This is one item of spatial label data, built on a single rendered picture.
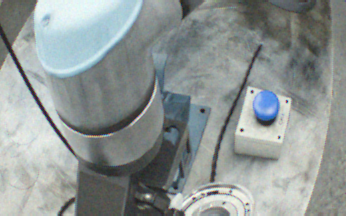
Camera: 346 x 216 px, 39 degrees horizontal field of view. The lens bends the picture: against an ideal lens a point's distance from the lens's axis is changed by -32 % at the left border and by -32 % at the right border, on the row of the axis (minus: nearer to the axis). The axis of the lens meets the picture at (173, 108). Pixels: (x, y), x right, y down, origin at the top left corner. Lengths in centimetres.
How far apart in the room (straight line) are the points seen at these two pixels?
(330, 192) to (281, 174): 90
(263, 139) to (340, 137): 104
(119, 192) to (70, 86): 13
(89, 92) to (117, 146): 6
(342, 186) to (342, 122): 26
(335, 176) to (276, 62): 88
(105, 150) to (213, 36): 53
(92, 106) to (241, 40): 57
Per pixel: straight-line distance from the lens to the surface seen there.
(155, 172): 50
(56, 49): 33
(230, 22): 95
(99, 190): 47
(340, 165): 174
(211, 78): 88
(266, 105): 76
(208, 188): 76
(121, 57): 35
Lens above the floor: 150
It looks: 55 degrees down
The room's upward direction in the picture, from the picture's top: 9 degrees counter-clockwise
